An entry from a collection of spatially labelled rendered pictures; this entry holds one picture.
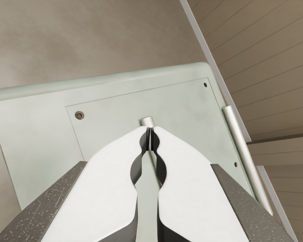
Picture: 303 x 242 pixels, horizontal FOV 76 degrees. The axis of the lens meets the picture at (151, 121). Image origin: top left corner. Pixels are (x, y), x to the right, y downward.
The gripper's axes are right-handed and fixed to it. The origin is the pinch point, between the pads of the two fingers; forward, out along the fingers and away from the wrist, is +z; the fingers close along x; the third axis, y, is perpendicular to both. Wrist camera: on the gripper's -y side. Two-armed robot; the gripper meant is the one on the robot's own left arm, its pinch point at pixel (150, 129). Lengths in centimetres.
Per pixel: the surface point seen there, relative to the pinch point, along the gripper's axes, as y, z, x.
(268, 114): 92, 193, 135
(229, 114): 14.1, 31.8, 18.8
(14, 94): 3.1, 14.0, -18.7
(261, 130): 115, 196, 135
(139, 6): -16, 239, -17
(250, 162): 23.8, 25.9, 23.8
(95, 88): 4.3, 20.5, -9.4
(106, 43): 16, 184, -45
